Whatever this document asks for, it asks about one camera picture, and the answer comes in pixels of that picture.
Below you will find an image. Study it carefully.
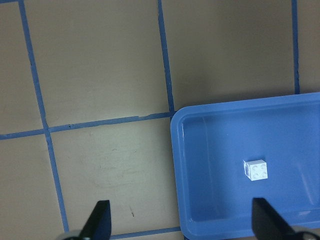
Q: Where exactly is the blue plastic tray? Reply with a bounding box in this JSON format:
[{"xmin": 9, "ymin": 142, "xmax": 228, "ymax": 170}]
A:
[{"xmin": 170, "ymin": 93, "xmax": 320, "ymax": 240}]

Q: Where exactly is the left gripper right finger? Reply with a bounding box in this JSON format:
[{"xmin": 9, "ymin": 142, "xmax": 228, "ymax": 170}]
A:
[{"xmin": 251, "ymin": 197, "xmax": 303, "ymax": 240}]

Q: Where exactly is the white block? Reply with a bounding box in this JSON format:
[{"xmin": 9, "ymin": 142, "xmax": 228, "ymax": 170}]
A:
[{"xmin": 243, "ymin": 159, "xmax": 268, "ymax": 182}]

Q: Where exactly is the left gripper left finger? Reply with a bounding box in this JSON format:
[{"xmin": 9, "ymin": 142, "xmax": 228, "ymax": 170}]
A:
[{"xmin": 77, "ymin": 200, "xmax": 112, "ymax": 240}]

